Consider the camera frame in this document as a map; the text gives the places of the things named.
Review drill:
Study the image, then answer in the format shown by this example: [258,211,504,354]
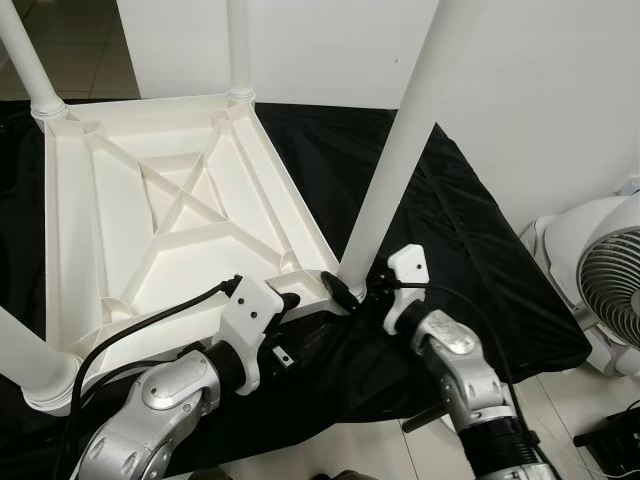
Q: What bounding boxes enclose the white plastic table top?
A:
[25,92,356,413]

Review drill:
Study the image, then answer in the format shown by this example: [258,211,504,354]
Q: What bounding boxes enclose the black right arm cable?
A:
[385,283,521,401]

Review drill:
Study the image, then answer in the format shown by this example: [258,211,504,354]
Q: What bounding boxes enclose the black tablecloth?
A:
[0,100,591,471]

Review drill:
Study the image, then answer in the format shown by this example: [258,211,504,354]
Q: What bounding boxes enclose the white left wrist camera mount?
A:
[215,278,286,396]

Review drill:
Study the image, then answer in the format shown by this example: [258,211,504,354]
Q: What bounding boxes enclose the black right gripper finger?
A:
[320,270,366,309]

